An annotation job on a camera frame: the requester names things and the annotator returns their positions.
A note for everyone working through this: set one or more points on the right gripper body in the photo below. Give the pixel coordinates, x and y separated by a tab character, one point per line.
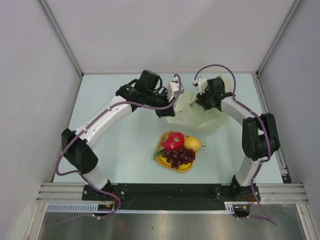
205	99

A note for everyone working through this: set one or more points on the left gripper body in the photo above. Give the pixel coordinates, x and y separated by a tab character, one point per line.
162	101

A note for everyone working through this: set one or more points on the translucent plastic bag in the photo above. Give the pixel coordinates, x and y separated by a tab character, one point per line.
190	114

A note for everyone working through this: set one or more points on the red dragon fruit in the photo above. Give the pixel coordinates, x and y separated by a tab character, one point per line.
170	142

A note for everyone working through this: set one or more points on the orange woven tray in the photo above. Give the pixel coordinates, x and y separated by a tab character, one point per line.
177	151

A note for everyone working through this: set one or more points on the yellow pear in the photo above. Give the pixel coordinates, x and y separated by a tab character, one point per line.
193	143

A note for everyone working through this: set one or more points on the red grapes bunch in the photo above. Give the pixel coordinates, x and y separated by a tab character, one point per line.
179	157

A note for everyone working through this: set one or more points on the yellow banana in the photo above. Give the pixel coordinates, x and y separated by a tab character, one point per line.
162	161

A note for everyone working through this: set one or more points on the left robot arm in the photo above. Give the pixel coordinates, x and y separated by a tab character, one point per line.
145	92

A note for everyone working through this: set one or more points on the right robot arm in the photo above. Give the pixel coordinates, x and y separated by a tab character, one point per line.
259	134

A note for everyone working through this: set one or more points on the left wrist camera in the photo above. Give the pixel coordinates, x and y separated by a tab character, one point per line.
173	88

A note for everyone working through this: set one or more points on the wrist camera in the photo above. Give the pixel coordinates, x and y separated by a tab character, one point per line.
201	83
173	88

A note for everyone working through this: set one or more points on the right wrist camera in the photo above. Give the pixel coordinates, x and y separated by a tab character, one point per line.
201	83

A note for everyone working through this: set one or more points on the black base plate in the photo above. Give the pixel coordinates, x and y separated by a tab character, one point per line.
180	197

